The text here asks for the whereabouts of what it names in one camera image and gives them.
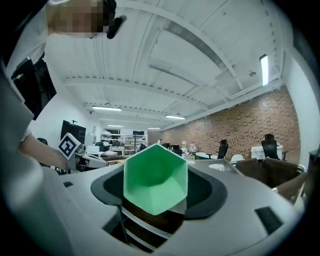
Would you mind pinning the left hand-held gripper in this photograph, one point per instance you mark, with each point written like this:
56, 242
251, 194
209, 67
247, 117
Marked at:
71, 147

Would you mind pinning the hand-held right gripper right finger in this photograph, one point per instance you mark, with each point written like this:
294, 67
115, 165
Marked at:
250, 200

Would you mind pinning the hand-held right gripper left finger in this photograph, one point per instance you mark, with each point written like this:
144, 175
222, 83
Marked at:
62, 212

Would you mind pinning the steel service cart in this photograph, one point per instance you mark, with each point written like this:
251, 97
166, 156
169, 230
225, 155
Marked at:
265, 172

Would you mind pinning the white striped cup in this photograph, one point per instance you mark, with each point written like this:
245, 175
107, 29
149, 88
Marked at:
216, 167

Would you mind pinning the green faceted cup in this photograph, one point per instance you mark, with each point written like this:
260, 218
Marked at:
155, 177

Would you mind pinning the person's left forearm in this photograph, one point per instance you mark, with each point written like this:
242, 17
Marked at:
40, 151

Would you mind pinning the white storage shelves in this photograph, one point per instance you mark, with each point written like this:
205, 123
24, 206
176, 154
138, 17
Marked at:
125, 142

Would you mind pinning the long ceiling light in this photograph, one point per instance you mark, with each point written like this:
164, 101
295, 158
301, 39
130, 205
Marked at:
175, 116
264, 70
106, 108

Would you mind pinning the black office chair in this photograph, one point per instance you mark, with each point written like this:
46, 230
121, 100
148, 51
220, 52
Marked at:
223, 149

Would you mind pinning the black chest harness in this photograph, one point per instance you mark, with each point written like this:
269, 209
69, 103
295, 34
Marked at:
35, 85

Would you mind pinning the person's grey shirt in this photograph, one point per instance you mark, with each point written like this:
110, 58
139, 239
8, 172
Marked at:
15, 100

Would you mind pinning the person's head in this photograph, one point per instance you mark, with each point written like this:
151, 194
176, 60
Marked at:
80, 17

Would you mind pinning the black wall screen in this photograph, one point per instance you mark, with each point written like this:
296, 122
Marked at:
73, 130

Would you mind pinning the black head-mounted camera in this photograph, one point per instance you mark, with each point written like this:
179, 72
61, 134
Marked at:
116, 23

